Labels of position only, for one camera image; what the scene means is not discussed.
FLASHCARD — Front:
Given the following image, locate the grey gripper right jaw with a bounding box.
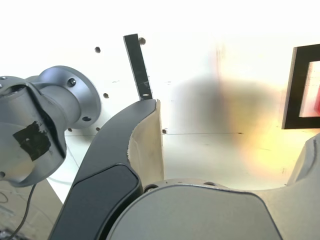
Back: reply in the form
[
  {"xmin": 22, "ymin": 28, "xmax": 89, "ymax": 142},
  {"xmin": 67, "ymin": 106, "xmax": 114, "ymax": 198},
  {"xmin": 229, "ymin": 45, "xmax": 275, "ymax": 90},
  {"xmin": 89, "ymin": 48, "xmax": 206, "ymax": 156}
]
[{"xmin": 104, "ymin": 131, "xmax": 320, "ymax": 240}]

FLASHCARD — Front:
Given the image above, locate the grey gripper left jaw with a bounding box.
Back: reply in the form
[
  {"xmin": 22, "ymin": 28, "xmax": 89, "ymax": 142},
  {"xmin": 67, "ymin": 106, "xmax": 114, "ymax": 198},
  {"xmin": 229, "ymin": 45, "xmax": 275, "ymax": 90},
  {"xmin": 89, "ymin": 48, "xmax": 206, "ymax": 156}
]
[{"xmin": 48, "ymin": 98, "xmax": 166, "ymax": 240}]

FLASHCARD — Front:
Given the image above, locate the red cube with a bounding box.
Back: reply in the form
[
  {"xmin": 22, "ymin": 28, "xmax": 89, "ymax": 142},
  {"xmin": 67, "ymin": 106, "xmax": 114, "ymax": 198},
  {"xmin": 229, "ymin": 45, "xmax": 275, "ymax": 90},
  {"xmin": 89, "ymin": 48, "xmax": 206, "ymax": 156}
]
[{"xmin": 313, "ymin": 81, "xmax": 320, "ymax": 114}]

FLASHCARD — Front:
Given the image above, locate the black tape square outline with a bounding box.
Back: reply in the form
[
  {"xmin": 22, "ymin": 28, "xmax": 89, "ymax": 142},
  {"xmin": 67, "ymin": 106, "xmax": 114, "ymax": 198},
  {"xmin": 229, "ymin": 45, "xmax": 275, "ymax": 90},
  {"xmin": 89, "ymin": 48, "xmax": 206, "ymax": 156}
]
[{"xmin": 281, "ymin": 43, "xmax": 320, "ymax": 130}]

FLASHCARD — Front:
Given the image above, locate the black tape strip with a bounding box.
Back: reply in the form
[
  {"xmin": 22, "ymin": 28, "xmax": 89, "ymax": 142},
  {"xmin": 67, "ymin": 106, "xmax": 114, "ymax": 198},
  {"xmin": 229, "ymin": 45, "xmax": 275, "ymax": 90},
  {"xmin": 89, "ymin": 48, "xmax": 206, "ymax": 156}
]
[{"xmin": 122, "ymin": 32, "xmax": 153, "ymax": 102}]

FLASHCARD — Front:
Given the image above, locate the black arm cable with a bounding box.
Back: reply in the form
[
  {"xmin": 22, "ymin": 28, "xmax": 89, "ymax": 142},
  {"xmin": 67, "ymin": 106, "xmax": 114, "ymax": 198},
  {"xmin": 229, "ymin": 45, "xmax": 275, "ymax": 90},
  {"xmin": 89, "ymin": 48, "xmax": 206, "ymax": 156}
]
[{"xmin": 8, "ymin": 182, "xmax": 36, "ymax": 236}]

